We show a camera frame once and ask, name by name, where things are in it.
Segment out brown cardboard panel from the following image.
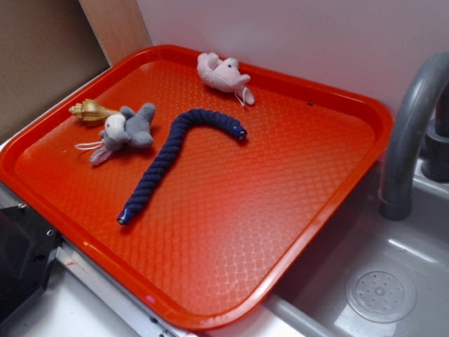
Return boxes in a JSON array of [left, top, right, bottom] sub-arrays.
[[1, 1, 109, 141]]

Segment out pink plush toy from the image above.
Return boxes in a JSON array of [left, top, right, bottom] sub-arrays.
[[196, 53, 255, 107]]

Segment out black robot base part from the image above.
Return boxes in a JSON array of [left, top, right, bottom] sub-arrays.
[[1, 203, 60, 326]]

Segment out grey plush bunny toy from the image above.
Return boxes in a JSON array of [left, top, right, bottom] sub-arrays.
[[75, 103, 156, 166]]

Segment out grey toy faucet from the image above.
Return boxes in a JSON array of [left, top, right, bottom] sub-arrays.
[[378, 52, 448, 220]]

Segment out tan conch seashell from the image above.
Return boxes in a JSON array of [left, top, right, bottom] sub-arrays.
[[69, 99, 119, 127]]

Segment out blue twisted rope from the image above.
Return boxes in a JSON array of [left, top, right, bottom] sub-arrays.
[[116, 108, 248, 226]]

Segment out grey toy sink basin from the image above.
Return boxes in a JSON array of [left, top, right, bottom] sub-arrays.
[[265, 166, 448, 336]]

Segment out red plastic tray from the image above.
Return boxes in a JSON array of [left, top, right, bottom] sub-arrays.
[[1, 46, 393, 331]]

